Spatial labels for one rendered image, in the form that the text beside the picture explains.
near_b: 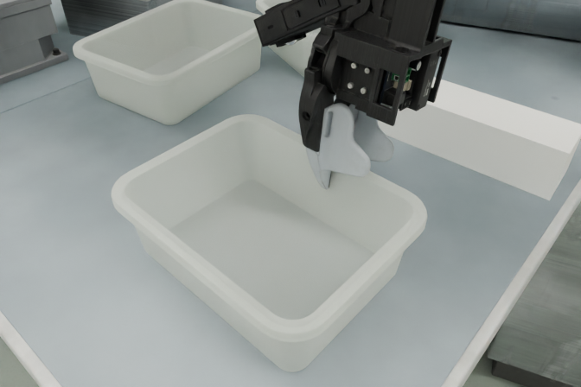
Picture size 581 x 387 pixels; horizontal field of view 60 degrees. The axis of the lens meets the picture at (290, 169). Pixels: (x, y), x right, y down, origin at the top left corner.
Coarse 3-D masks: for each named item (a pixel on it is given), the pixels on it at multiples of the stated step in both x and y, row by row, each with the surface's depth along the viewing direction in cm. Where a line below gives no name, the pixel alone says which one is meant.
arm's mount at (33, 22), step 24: (0, 0) 67; (24, 0) 68; (48, 0) 71; (0, 24) 67; (24, 24) 70; (48, 24) 72; (0, 48) 69; (24, 48) 71; (48, 48) 76; (0, 72) 70; (24, 72) 72
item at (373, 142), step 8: (344, 104) 43; (360, 112) 44; (360, 120) 44; (368, 120) 44; (376, 120) 43; (360, 128) 44; (368, 128) 44; (376, 128) 43; (360, 136) 45; (368, 136) 44; (376, 136) 44; (384, 136) 43; (360, 144) 45; (368, 144) 44; (376, 144) 44; (384, 144) 43; (392, 144) 43; (368, 152) 45; (376, 152) 44; (384, 152) 44; (392, 152) 43; (376, 160) 44; (384, 160) 44
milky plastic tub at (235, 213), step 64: (256, 128) 50; (128, 192) 42; (192, 192) 49; (256, 192) 52; (320, 192) 48; (384, 192) 42; (192, 256) 36; (256, 256) 45; (320, 256) 45; (384, 256) 36; (256, 320) 32; (320, 320) 32
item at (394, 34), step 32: (384, 0) 36; (416, 0) 33; (320, 32) 38; (352, 32) 37; (384, 32) 36; (416, 32) 34; (352, 64) 37; (384, 64) 35; (416, 64) 36; (352, 96) 39; (384, 96) 37; (416, 96) 39
